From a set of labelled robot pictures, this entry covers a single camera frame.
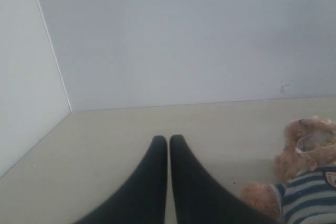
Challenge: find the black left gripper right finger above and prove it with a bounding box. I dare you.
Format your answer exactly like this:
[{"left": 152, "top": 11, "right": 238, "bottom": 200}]
[{"left": 169, "top": 135, "right": 276, "bottom": 224}]

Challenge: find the pink teddy bear striped shirt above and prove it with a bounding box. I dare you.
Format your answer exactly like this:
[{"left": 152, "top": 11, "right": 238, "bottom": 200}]
[{"left": 240, "top": 117, "right": 335, "bottom": 223}]

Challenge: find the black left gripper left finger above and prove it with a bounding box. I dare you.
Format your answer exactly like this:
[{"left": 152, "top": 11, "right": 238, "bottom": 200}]
[{"left": 76, "top": 135, "right": 167, "bottom": 224}]

